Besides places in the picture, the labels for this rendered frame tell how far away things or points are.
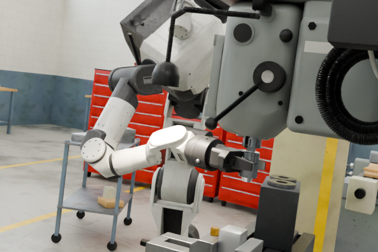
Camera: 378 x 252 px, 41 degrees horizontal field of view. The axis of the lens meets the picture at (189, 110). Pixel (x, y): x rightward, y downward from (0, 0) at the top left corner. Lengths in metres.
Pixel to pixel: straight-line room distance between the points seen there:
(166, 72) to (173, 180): 0.78
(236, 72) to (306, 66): 0.17
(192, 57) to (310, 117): 0.63
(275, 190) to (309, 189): 1.43
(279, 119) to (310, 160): 1.82
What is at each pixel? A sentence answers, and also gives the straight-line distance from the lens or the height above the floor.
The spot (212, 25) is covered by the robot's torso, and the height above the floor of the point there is 1.62.
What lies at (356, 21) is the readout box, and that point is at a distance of 0.88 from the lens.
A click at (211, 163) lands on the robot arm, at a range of 1.31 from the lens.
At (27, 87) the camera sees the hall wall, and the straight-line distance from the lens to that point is 12.14.
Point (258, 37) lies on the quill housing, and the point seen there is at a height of 1.54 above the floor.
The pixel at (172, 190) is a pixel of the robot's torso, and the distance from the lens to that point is 1.99.
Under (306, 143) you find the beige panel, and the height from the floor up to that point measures 1.16.
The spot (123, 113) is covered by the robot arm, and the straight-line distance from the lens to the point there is 1.57.
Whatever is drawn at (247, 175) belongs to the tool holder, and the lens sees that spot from 1.28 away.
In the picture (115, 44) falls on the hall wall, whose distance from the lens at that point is 12.02.
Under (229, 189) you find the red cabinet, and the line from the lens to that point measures 6.14.
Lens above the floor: 1.42
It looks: 3 degrees down
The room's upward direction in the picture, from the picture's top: 7 degrees clockwise
